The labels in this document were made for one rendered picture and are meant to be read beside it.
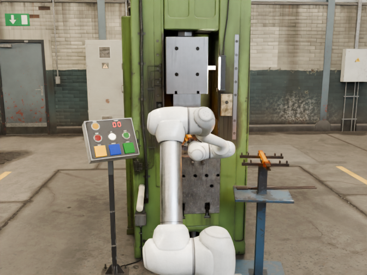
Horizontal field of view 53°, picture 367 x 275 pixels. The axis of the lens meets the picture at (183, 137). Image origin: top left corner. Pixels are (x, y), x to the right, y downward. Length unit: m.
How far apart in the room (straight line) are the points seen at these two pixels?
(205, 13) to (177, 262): 1.86
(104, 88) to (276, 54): 4.00
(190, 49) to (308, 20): 6.75
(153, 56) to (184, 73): 0.29
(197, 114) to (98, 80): 6.43
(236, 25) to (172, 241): 1.79
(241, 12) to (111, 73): 5.39
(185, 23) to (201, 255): 1.77
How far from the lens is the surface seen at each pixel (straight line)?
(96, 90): 8.04
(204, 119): 1.67
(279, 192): 2.76
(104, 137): 2.53
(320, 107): 9.40
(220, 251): 1.58
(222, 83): 2.79
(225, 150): 2.23
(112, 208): 2.76
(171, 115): 1.69
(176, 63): 2.64
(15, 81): 9.18
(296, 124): 9.23
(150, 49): 2.78
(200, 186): 2.74
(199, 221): 2.85
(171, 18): 2.80
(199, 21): 2.82
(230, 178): 2.98
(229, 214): 3.08
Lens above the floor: 1.56
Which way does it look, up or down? 11 degrees down
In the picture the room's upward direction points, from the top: straight up
